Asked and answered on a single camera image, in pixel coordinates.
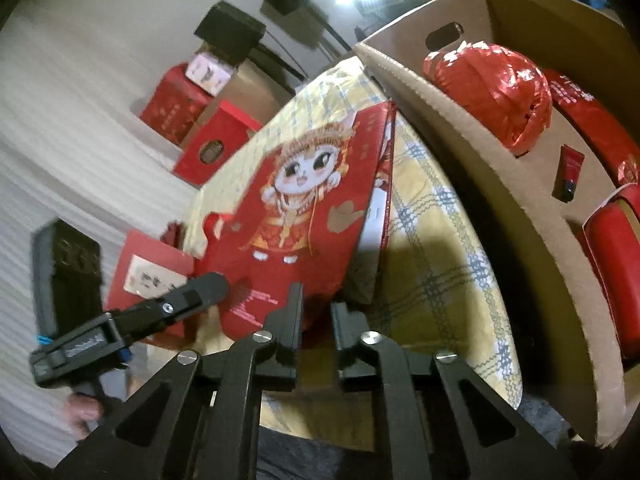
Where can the red plastic ribbon ball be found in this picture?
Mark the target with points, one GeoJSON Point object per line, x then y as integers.
{"type": "Point", "coordinates": [490, 95]}

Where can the person's left hand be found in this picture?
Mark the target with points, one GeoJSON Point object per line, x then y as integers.
{"type": "Point", "coordinates": [85, 415]}

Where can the red chocolate box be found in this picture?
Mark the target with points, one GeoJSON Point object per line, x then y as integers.
{"type": "Point", "coordinates": [215, 145]}

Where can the red cartoon gift bag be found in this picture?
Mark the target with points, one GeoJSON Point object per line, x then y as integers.
{"type": "Point", "coordinates": [300, 210]}

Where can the brown cardboard carton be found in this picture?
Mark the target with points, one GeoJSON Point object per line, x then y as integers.
{"type": "Point", "coordinates": [255, 90]}

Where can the brown cardboard box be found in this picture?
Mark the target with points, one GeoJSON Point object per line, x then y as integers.
{"type": "Point", "coordinates": [500, 160]}

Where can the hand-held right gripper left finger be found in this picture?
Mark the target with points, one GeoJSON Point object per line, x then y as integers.
{"type": "Point", "coordinates": [292, 360]}

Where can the red cosmetic tube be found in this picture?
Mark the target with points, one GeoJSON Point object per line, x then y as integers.
{"type": "Point", "coordinates": [570, 170]}

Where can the red rounded tin floral sleeve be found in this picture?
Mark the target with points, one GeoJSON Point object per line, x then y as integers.
{"type": "Point", "coordinates": [615, 260]}

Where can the small white carton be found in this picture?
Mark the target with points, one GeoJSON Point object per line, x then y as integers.
{"type": "Point", "coordinates": [210, 72]}

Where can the white curtain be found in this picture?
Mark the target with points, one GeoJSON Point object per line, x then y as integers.
{"type": "Point", "coordinates": [60, 135]}

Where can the long red foil packet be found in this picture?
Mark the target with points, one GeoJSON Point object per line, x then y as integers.
{"type": "Point", "coordinates": [590, 120]}

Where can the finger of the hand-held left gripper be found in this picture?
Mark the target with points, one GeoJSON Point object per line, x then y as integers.
{"type": "Point", "coordinates": [180, 300]}

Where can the yellow plaid tablecloth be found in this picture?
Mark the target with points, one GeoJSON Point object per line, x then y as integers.
{"type": "Point", "coordinates": [440, 260]}

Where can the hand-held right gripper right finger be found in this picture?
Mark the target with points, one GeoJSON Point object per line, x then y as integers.
{"type": "Point", "coordinates": [345, 355]}

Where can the red gift box white label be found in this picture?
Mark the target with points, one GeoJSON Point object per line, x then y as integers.
{"type": "Point", "coordinates": [145, 280]}

